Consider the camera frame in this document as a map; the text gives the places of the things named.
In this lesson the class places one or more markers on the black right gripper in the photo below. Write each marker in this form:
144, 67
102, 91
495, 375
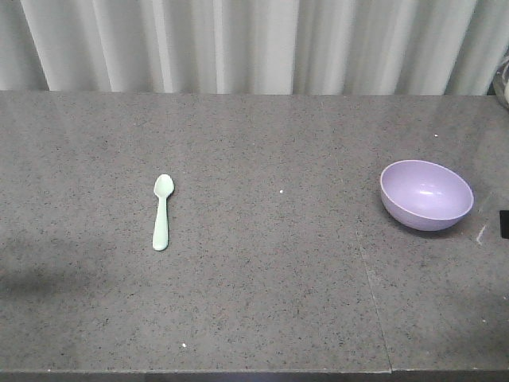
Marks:
504, 223

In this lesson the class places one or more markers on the purple plastic bowl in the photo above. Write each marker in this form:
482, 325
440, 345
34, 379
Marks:
424, 195

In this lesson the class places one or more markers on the mint green plastic spoon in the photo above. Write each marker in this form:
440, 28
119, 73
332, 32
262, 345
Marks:
163, 188

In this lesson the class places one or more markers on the white blender with clear jar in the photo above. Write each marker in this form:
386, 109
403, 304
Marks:
500, 82

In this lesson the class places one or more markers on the white pleated curtain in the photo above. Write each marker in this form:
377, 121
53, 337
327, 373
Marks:
259, 47

